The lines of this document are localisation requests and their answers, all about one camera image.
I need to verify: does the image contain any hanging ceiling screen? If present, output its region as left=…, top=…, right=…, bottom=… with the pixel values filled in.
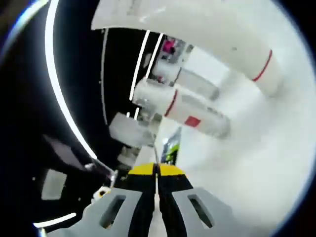
left=43, top=134, right=82, bottom=173

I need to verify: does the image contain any long ceiling strip light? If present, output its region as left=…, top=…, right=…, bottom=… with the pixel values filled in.
left=45, top=0, right=99, bottom=160

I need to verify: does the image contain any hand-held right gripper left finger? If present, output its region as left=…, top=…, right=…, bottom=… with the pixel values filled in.
left=45, top=162, right=158, bottom=237

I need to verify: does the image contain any clear skincare sachet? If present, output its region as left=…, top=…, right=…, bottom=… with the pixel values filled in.
left=152, top=137, right=163, bottom=223

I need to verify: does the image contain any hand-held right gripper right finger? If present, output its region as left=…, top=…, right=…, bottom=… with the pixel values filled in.
left=158, top=163, right=245, bottom=237

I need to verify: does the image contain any green black skincare packet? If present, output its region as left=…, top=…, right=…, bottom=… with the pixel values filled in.
left=161, top=126, right=183, bottom=165

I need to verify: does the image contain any red-square white skincare bottle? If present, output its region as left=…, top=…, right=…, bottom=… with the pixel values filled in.
left=132, top=77, right=232, bottom=138

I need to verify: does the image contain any square ceiling air conditioner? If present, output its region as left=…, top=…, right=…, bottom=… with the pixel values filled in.
left=40, top=168, right=68, bottom=201

